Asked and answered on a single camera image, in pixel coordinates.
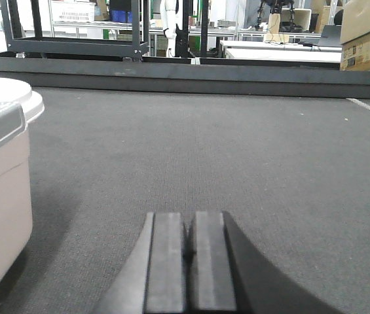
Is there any brown cardboard box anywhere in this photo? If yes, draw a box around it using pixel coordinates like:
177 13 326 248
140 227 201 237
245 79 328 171
340 0 370 71

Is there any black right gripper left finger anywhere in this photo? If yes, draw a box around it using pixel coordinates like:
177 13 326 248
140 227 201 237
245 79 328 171
93 213 187 313

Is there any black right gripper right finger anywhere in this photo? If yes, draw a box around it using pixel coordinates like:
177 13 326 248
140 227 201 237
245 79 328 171
189 211 338 313

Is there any white work table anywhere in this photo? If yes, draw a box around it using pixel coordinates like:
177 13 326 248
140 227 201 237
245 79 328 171
220 40 342 64

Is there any white lidded plastic bin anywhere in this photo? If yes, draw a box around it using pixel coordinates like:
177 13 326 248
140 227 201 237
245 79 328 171
0 78 45 281

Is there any black metal rack frame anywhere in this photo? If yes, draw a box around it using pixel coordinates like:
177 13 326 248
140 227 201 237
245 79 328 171
1 1 150 61

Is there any white humanoid robot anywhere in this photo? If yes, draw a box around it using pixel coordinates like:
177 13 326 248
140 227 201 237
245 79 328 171
159 0 181 58

